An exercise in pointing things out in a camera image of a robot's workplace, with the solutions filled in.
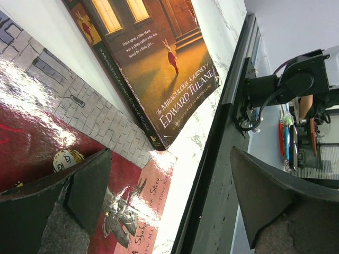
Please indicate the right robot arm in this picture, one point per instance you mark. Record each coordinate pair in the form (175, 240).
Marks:
(312, 78)

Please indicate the pink red Shakespeare story book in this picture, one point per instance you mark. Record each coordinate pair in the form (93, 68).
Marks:
(51, 119)

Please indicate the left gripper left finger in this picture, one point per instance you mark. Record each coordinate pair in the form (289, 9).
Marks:
(57, 213)

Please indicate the Edward Tulane book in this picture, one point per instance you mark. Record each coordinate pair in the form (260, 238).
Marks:
(155, 54)

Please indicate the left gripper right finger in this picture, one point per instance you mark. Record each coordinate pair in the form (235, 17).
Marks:
(283, 213)

